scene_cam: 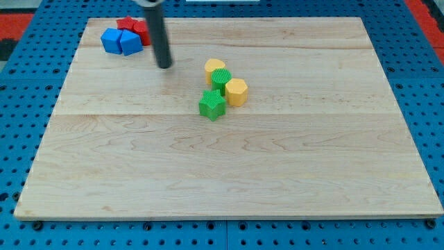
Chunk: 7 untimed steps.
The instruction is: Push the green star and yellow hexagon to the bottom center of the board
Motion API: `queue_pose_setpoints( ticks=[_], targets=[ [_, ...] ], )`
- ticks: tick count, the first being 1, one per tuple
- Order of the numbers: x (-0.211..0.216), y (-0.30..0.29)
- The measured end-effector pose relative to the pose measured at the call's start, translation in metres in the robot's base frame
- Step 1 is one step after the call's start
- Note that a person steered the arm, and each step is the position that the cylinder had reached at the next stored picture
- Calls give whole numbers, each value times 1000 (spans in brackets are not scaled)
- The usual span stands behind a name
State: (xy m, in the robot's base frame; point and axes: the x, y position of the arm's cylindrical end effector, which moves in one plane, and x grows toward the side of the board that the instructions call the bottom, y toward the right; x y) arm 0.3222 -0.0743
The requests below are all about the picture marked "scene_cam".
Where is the green star block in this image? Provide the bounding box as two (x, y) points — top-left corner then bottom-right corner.
(198, 90), (226, 122)

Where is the yellow hexagon block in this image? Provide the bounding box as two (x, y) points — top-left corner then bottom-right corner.
(225, 78), (248, 107)

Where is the wooden board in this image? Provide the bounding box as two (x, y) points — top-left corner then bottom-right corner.
(14, 17), (443, 222)

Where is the red star block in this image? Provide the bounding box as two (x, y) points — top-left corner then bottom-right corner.
(116, 16), (137, 31)

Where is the green cylinder block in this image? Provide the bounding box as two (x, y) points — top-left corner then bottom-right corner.
(211, 68), (232, 97)

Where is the yellow heart block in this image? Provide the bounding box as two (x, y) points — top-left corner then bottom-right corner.
(204, 58), (225, 85)

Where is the blue pentagon block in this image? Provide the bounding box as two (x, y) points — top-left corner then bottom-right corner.
(120, 30), (143, 56)

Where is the red cylinder block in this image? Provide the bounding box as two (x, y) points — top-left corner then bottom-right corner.
(133, 21), (151, 46)

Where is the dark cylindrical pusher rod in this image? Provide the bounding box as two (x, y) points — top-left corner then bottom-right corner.
(134, 0), (173, 69)

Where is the blue cube block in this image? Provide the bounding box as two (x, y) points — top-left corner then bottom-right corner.
(101, 28), (122, 54)

